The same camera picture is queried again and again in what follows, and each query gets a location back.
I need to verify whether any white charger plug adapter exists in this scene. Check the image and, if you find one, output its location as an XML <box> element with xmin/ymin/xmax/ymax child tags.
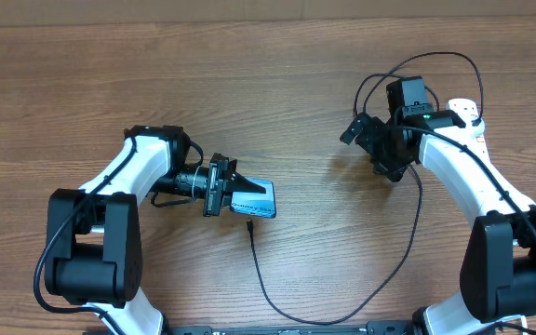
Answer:
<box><xmin>463</xmin><ymin>114</ymin><xmax>486</xmax><ymax>137</ymax></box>

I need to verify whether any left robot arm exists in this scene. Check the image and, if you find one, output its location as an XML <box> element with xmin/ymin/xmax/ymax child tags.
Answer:
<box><xmin>33</xmin><ymin>126</ymin><xmax>276</xmax><ymax>334</ymax></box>

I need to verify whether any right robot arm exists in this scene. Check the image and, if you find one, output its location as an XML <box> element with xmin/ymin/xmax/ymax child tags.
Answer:
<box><xmin>340</xmin><ymin>76</ymin><xmax>536</xmax><ymax>334</ymax></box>

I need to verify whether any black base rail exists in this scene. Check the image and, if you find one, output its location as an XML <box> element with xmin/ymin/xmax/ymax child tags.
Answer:
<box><xmin>161</xmin><ymin>320</ymin><xmax>422</xmax><ymax>335</ymax></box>

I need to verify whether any white power strip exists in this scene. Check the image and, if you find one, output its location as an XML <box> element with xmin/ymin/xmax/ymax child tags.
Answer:
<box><xmin>446</xmin><ymin>98</ymin><xmax>489</xmax><ymax>161</ymax></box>

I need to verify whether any blue Galaxy smartphone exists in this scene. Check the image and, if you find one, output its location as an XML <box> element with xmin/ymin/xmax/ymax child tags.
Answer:
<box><xmin>230</xmin><ymin>178</ymin><xmax>276</xmax><ymax>219</ymax></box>

